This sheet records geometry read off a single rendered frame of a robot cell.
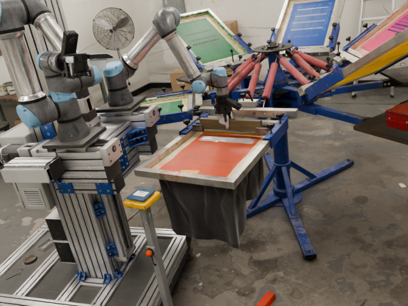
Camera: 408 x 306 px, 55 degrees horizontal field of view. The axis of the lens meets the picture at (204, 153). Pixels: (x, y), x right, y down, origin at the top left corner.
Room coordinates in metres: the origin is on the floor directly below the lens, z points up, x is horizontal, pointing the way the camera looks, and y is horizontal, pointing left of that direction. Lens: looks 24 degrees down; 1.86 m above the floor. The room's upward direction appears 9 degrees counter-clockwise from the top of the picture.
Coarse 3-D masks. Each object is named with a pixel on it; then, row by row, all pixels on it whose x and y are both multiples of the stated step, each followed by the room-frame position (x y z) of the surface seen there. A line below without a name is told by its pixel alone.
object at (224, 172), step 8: (232, 136) 2.23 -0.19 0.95; (240, 136) 2.21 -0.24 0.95; (248, 136) 2.19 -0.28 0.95; (256, 136) 2.17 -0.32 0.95; (248, 144) 2.06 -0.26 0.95; (240, 152) 1.97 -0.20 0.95; (248, 152) 1.96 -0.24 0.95; (232, 160) 1.89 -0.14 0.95; (240, 160) 1.87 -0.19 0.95; (200, 168) 1.86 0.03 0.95; (208, 168) 1.84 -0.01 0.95; (216, 168) 1.83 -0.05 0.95; (224, 168) 1.81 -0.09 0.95; (232, 168) 1.80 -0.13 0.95; (224, 176) 1.73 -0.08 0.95
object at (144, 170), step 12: (264, 120) 2.32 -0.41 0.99; (276, 120) 2.28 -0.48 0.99; (192, 132) 2.36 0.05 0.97; (168, 144) 2.17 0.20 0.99; (180, 144) 2.22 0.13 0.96; (264, 144) 1.95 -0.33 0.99; (156, 156) 2.03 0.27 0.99; (252, 156) 1.83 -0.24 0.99; (144, 168) 1.89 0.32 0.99; (240, 168) 1.72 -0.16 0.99; (180, 180) 1.74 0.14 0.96; (192, 180) 1.71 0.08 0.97; (204, 180) 1.67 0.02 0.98; (216, 180) 1.63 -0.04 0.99; (228, 180) 1.61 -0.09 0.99; (240, 180) 1.65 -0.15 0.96
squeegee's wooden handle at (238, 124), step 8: (200, 120) 2.34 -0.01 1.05; (208, 120) 2.31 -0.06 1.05; (216, 120) 2.28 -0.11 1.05; (232, 120) 2.23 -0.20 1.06; (240, 120) 2.20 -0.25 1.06; (248, 120) 2.17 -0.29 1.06; (256, 120) 2.15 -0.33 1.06; (208, 128) 2.32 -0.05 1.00; (216, 128) 2.29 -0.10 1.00; (224, 128) 2.26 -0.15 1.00; (232, 128) 2.23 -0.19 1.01; (240, 128) 2.20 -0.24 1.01; (248, 128) 2.17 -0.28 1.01
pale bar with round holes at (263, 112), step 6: (204, 108) 2.60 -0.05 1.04; (210, 108) 2.58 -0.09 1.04; (246, 108) 2.45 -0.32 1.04; (252, 108) 2.44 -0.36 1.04; (258, 108) 2.42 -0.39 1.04; (264, 108) 2.40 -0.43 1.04; (270, 108) 2.38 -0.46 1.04; (276, 108) 2.36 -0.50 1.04; (282, 108) 2.34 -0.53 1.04; (288, 108) 2.32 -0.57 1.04; (210, 114) 2.57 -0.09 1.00; (216, 114) 2.55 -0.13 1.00; (222, 114) 2.52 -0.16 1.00; (234, 114) 2.48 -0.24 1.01; (240, 114) 2.45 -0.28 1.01; (246, 114) 2.43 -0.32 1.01; (252, 114) 2.41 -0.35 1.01; (258, 114) 2.38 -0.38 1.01; (264, 114) 2.38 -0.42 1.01; (270, 114) 2.34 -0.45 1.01; (288, 114) 2.28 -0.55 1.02; (294, 114) 2.26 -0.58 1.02
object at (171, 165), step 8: (200, 136) 2.31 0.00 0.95; (216, 136) 2.27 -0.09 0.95; (224, 136) 2.25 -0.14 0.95; (192, 144) 2.20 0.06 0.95; (184, 152) 2.10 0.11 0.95; (176, 160) 2.01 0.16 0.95; (160, 168) 1.94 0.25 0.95; (168, 168) 1.92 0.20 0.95; (176, 168) 1.91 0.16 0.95; (184, 168) 1.89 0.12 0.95; (192, 168) 1.87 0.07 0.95
